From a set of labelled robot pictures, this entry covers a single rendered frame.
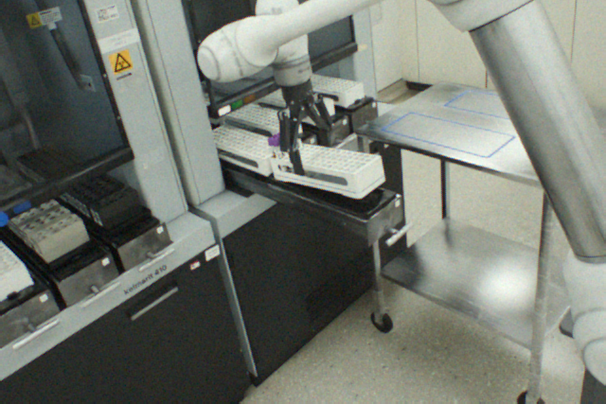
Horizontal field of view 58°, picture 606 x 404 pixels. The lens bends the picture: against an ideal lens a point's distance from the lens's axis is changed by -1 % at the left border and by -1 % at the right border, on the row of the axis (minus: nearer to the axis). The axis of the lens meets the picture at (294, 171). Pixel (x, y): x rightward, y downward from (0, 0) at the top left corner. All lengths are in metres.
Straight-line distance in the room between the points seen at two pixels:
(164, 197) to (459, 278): 0.99
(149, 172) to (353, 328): 1.06
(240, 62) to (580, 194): 0.66
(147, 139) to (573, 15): 2.59
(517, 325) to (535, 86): 1.08
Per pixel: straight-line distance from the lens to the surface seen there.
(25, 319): 1.35
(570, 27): 3.48
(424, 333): 2.12
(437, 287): 1.88
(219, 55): 1.12
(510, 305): 1.84
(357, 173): 1.24
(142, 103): 1.41
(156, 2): 1.41
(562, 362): 2.08
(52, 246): 1.39
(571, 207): 0.86
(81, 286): 1.37
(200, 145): 1.53
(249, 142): 1.58
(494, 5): 0.77
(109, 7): 1.35
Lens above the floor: 1.51
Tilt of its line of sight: 28 degrees down
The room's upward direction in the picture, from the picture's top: 10 degrees counter-clockwise
